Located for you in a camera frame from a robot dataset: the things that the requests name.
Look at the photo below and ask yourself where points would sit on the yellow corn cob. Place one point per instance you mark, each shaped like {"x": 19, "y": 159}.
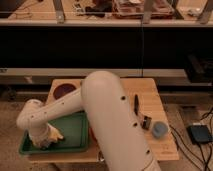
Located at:
{"x": 55, "y": 134}

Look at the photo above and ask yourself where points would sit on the grey blue towel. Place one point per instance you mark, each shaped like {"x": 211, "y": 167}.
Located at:
{"x": 45, "y": 144}

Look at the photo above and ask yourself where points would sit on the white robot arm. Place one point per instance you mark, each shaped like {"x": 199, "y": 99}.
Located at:
{"x": 115, "y": 125}

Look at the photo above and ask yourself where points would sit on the blue plastic cup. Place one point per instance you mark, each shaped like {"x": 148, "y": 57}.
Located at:
{"x": 159, "y": 129}

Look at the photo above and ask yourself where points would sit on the purple bowl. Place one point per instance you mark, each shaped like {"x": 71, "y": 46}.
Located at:
{"x": 62, "y": 90}

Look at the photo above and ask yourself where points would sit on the green plastic tray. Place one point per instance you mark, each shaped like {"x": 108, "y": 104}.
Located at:
{"x": 73, "y": 127}

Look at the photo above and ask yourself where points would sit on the small dark box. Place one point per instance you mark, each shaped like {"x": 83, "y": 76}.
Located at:
{"x": 145, "y": 122}

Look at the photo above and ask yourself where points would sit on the black foot pedal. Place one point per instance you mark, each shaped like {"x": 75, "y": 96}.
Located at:
{"x": 199, "y": 134}

